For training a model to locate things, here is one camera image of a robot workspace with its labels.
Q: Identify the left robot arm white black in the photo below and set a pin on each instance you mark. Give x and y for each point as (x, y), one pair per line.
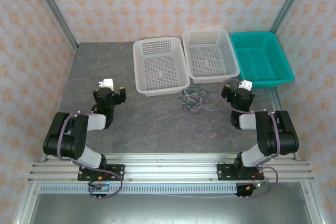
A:
(76, 134)

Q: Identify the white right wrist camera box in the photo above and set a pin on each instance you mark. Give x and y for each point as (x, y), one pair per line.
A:
(246, 84)

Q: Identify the wide white plastic basket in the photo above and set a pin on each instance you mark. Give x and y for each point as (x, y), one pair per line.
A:
(160, 64)

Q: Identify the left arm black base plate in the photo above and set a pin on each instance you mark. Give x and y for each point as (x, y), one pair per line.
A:
(116, 171)

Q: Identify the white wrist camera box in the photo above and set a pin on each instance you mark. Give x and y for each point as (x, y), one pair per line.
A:
(107, 83)
(246, 84)

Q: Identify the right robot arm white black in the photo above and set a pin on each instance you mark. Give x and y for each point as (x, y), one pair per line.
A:
(270, 134)

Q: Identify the tall white plastic basket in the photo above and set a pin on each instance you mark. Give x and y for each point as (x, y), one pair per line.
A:
(208, 53)

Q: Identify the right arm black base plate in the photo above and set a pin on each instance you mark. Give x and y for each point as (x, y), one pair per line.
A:
(224, 171)

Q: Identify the teal plastic basket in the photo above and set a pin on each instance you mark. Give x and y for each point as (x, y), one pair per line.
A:
(260, 58)

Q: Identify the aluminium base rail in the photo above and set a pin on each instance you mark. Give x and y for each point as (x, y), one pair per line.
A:
(170, 167)

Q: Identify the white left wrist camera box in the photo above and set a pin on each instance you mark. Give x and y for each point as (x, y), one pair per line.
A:
(107, 83)

